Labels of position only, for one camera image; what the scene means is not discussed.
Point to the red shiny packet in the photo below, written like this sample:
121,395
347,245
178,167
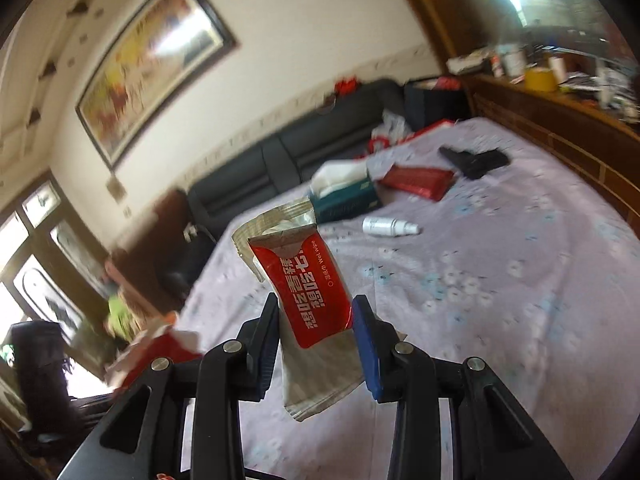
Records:
417,180

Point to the wooden arch frame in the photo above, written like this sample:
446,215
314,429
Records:
440,5

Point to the dark blue bag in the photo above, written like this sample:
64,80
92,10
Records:
435,102

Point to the yellow tape roll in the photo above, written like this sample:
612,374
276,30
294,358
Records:
540,80

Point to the silver foil wrapper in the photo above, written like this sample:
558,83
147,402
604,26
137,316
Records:
320,380

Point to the framed wall painting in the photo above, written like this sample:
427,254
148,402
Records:
150,60

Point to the window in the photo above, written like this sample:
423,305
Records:
40,240

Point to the green tissue box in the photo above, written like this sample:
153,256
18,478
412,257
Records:
345,202

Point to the white spray bottle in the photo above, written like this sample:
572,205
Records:
385,226

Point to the pink floral blanket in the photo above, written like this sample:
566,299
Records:
500,285

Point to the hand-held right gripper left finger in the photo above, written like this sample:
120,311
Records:
267,360

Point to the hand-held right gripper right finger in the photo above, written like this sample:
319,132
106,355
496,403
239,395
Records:
367,355

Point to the red wet wipe packet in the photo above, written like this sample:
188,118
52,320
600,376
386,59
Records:
310,285

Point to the black leather sofa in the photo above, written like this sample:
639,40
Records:
250,170

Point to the white jar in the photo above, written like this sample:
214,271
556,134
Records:
514,62

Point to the black pistol-shaped object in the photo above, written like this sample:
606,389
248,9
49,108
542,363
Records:
475,160

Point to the wooden brick-pattern headboard cabinet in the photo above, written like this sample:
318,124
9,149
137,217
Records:
575,125

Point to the white red plastic bag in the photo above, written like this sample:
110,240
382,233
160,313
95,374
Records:
392,130

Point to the black chair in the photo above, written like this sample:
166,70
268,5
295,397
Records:
40,360

